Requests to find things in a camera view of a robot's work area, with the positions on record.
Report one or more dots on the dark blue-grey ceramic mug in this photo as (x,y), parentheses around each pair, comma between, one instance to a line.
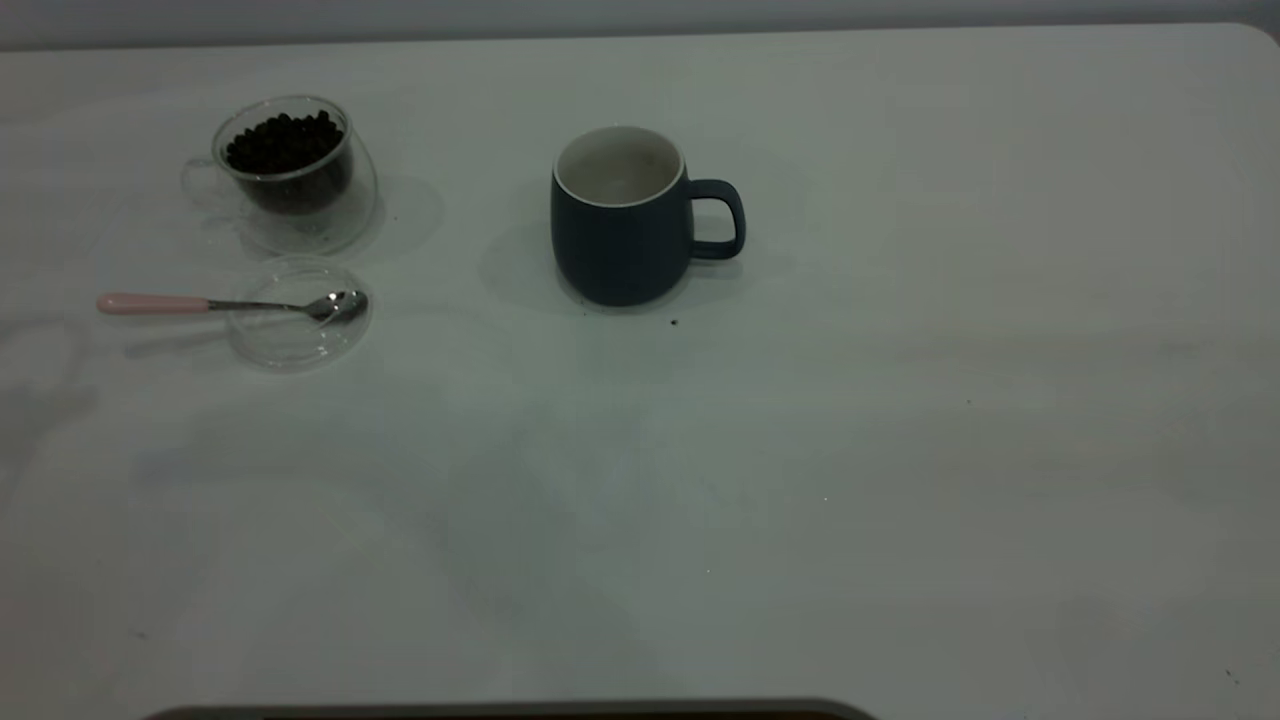
(620,255)

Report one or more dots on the clear double-walled glass cup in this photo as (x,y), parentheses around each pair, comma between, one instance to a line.
(362,200)

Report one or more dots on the clear round glass lid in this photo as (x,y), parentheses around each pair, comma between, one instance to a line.
(300,350)

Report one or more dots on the pile of coffee beans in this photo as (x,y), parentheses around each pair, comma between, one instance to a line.
(285,150)

